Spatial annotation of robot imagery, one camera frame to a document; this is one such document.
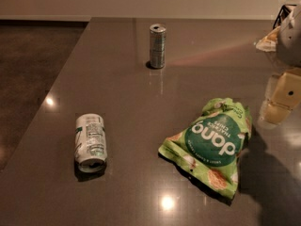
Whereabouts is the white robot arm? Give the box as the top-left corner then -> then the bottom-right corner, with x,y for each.
255,4 -> 301,128

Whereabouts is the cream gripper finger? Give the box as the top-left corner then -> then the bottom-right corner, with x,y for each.
259,72 -> 301,125

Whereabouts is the tall slim silver can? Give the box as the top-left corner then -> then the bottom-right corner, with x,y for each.
150,24 -> 166,69

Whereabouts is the white green 7up can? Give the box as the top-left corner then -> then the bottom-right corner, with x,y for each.
74,114 -> 107,173

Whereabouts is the green dang chips bag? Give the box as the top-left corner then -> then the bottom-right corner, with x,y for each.
158,98 -> 252,200

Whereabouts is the black wire frame object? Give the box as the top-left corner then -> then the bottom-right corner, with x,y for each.
273,4 -> 296,28

